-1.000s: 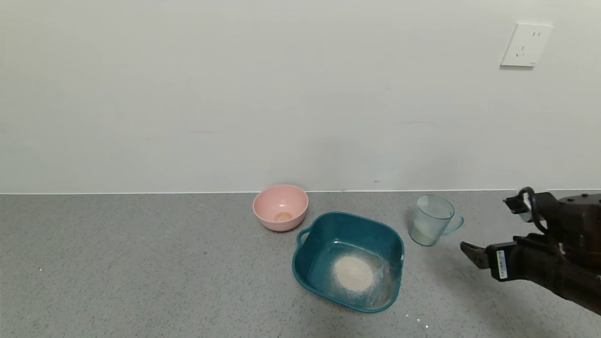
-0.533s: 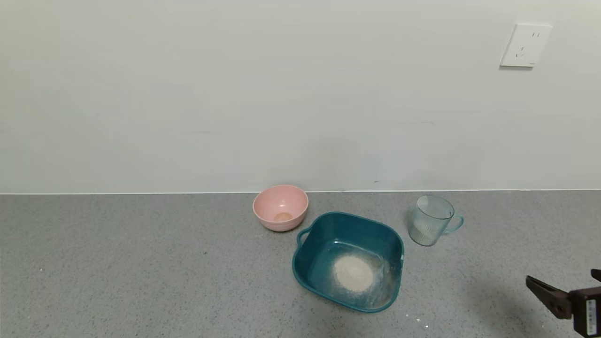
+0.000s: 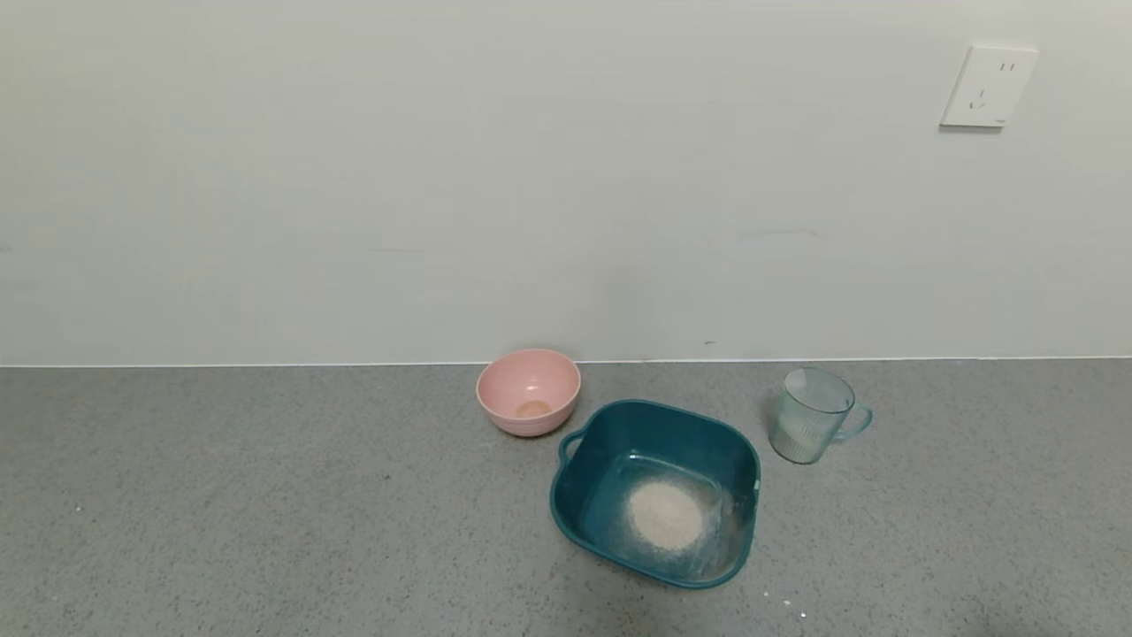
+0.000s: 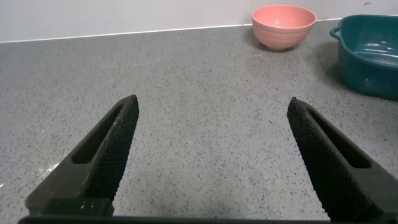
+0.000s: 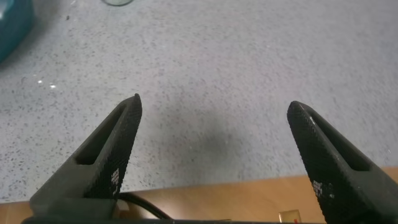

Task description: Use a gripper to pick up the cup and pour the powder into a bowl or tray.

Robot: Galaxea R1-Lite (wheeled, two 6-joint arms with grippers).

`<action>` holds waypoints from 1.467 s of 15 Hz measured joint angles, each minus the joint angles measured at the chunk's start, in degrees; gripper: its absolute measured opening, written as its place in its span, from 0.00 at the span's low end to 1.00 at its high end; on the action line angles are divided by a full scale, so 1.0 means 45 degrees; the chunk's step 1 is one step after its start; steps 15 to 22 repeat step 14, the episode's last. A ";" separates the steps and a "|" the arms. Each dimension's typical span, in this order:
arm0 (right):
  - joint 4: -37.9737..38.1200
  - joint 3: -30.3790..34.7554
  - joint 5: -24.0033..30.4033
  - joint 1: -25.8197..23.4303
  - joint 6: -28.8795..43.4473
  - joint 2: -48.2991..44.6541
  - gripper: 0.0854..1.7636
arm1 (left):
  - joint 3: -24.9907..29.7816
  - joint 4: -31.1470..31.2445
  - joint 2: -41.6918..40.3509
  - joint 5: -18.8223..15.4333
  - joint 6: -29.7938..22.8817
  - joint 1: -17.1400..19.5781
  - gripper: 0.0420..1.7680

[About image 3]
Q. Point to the small tan powder heap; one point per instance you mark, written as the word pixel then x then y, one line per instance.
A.
pixel 533 409

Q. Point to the white wall outlet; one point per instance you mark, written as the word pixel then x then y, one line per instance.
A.
pixel 988 86

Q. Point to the teal plastic basin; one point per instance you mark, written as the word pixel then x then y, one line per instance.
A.
pixel 654 433

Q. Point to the pink ribbed bowl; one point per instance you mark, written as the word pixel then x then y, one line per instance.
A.
pixel 513 380

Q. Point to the beige powder pile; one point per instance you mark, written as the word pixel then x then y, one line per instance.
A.
pixel 665 516

